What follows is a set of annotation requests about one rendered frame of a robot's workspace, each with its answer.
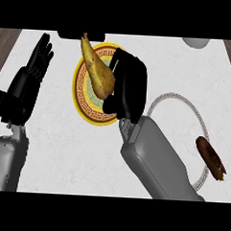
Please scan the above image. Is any yellow patterned plate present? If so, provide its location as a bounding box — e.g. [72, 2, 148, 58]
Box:
[69, 40, 126, 127]

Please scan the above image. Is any yellow brown pear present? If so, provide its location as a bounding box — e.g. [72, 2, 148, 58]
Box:
[77, 32, 119, 101]

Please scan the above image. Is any black object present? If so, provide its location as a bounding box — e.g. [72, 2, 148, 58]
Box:
[57, 31, 106, 43]

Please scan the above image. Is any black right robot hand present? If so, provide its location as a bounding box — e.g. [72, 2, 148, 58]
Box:
[101, 47, 150, 125]

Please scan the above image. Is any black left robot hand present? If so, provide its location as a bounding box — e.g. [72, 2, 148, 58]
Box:
[0, 30, 57, 128]

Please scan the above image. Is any pale grey round object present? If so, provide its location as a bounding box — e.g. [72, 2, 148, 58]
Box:
[181, 37, 212, 51]

